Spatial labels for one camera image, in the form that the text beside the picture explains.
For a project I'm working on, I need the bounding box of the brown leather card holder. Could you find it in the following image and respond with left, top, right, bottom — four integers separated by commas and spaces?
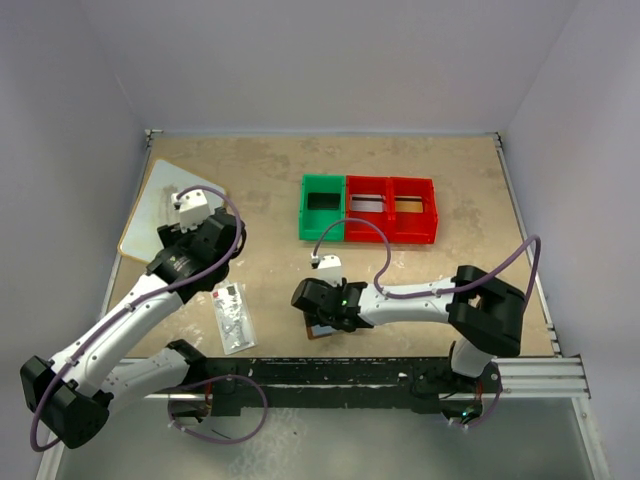
303, 313, 340, 340

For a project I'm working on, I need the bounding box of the white credit card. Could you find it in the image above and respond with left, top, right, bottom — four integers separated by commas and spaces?
349, 194, 386, 213

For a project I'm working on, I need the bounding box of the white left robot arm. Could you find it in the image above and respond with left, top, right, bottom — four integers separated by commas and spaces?
20, 208, 247, 449

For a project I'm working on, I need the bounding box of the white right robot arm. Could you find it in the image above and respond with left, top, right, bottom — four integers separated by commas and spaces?
291, 265, 527, 391

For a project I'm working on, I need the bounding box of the black card in bin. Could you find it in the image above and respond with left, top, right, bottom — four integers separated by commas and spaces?
306, 192, 341, 210

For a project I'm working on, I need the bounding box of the gold card in bin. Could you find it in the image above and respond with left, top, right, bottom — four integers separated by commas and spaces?
394, 196, 425, 214

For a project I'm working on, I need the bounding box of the white board yellow rim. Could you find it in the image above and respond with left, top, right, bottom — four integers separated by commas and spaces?
118, 159, 226, 263

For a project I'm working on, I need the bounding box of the clear plastic packet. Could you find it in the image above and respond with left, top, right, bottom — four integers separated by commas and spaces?
211, 281, 257, 355

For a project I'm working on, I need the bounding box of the green plastic bin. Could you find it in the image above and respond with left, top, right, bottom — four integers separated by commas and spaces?
298, 174, 346, 241

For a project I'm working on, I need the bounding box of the red bin right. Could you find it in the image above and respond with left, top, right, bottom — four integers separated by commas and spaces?
390, 177, 439, 245

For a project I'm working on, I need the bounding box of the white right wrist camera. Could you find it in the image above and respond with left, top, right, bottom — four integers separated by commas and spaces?
311, 254, 343, 286

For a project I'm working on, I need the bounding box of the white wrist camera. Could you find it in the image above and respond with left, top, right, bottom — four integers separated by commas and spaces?
311, 254, 343, 286
171, 189, 210, 233

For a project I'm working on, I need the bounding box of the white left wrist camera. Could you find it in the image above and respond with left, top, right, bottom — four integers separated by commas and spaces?
171, 189, 210, 233

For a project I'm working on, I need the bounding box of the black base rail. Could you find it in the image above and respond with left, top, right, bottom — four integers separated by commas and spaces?
164, 339, 504, 419

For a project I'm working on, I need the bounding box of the metal corner bracket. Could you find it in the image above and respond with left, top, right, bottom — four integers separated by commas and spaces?
145, 129, 164, 149

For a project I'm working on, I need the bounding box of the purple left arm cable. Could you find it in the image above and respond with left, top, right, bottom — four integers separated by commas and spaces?
30, 185, 244, 452

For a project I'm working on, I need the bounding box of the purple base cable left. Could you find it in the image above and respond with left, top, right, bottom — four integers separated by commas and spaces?
167, 371, 270, 444

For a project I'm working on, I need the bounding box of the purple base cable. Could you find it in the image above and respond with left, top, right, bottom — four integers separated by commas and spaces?
167, 371, 270, 444
447, 374, 504, 431

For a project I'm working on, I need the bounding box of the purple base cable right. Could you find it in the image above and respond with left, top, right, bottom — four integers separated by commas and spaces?
447, 374, 504, 431

